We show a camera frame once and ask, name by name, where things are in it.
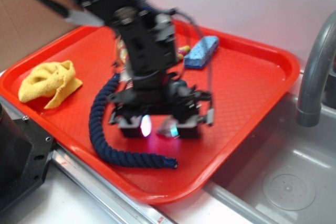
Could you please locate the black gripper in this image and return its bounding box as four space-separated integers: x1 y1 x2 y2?
106 76 213 140

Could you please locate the brown wood chip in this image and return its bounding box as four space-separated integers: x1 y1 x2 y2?
156 121 179 138

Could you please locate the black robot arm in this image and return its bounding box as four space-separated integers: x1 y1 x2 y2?
40 0 214 138

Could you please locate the blue sponge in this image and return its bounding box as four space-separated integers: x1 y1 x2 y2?
183 36 219 69

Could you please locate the red plastic tray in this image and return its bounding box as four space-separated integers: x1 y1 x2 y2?
1 26 300 205

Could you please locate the yellow microfiber cloth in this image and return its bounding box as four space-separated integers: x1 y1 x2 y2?
18 60 83 109

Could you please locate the grey sink basin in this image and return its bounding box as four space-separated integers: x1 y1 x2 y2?
204 95 335 223

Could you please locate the grey faucet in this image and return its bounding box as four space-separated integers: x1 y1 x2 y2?
296 12 335 127

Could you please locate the brown cardboard box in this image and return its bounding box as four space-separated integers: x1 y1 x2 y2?
1 0 76 71

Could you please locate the navy blue rope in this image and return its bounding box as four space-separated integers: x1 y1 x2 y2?
89 73 178 169

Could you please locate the multicolour twisted rope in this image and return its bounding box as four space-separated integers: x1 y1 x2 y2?
116 39 192 63

